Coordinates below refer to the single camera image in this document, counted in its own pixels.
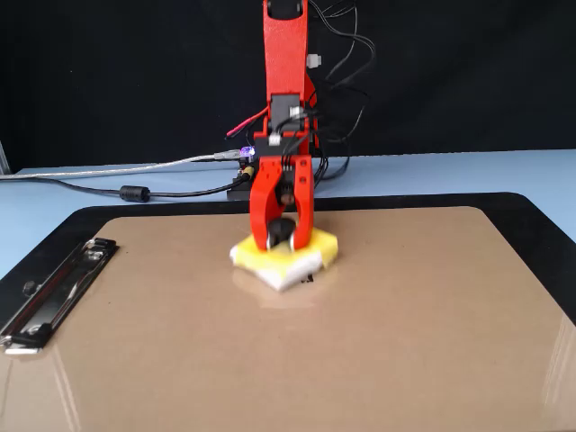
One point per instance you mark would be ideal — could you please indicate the black desk mat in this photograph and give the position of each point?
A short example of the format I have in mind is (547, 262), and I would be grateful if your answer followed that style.
(382, 202)

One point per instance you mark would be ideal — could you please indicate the grey metal post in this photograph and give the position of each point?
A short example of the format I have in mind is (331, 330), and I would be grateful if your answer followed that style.
(3, 157)

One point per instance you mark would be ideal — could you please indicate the motor controller circuit board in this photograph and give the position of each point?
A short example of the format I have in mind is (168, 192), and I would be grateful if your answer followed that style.
(246, 155)

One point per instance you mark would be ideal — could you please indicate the yellow sponge with black knob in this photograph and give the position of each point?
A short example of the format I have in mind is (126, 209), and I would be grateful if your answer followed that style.
(270, 265)

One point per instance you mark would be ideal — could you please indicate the brown clipboard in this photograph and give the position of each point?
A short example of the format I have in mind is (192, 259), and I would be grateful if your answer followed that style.
(288, 360)

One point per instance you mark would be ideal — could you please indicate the metal clipboard clip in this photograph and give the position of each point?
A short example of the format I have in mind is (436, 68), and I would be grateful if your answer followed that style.
(58, 292)

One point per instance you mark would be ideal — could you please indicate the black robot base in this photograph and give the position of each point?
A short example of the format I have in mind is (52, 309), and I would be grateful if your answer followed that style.
(238, 193)

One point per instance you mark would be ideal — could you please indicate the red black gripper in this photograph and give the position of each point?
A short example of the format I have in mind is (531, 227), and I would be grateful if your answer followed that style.
(281, 144)

